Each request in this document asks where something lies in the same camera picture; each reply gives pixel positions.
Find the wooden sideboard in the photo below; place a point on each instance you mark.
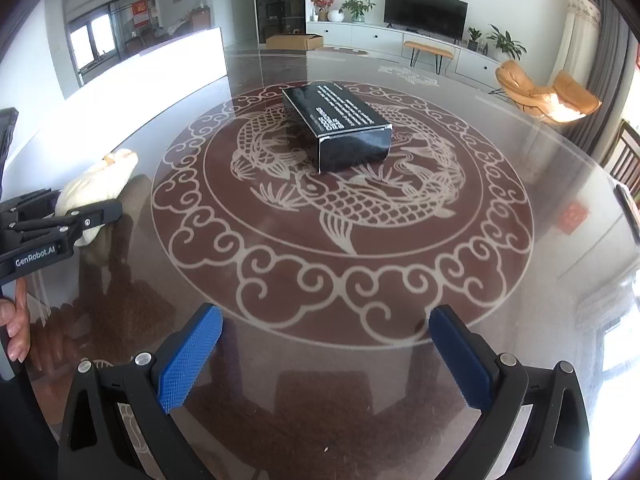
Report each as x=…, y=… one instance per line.
x=200, y=21

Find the round white vase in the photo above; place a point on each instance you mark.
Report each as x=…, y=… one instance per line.
x=337, y=16

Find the cream plush toy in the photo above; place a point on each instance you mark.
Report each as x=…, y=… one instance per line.
x=100, y=180

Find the person's left hand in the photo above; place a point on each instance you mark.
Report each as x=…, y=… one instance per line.
x=17, y=330

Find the green potted plant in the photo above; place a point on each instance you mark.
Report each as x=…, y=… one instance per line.
x=357, y=7

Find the small potted plant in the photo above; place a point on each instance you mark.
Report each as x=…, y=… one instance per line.
x=474, y=36

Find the black cardboard box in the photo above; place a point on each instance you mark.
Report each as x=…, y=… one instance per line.
x=345, y=135

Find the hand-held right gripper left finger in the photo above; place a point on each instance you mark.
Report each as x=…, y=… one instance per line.
x=190, y=360

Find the wooden bench with metal legs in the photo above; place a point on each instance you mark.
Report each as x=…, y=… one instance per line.
x=429, y=49

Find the grey curtain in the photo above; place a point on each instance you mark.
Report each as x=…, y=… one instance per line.
x=612, y=75

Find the white curtain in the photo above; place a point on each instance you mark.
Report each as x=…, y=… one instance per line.
x=575, y=35

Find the orange lounge chair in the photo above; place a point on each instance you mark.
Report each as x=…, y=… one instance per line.
x=565, y=97

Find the dark flat device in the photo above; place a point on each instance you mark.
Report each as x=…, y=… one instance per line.
x=629, y=212

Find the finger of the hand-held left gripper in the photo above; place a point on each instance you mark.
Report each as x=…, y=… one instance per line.
x=35, y=200
x=100, y=215

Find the leafy potted plant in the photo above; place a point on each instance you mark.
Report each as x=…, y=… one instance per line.
x=507, y=42

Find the red flower bouquet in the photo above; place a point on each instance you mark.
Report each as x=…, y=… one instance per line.
x=322, y=2

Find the red door poster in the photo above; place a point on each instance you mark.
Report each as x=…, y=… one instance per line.
x=140, y=14

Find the white foam board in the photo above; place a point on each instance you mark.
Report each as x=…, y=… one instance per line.
x=150, y=75

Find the brown cardboard box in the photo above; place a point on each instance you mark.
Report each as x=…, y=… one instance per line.
x=292, y=42

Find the black display cabinet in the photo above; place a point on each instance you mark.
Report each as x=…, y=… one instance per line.
x=280, y=0

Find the black television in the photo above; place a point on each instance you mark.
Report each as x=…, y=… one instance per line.
x=425, y=10

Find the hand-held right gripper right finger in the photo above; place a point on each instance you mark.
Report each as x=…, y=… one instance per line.
x=460, y=360

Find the white television cabinet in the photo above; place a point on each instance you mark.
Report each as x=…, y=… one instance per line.
x=370, y=35

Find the dark wooden chair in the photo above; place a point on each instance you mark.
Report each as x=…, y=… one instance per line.
x=625, y=157

